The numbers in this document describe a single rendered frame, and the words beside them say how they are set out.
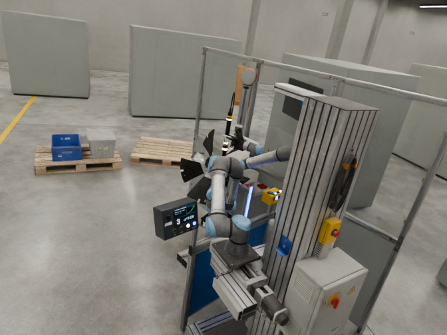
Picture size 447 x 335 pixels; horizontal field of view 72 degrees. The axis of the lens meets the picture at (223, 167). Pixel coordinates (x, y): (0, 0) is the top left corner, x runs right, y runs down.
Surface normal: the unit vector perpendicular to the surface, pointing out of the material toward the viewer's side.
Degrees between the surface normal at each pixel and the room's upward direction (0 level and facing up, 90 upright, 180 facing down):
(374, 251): 90
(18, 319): 0
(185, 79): 90
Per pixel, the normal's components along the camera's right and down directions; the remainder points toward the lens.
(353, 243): -0.74, 0.18
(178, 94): 0.33, 0.43
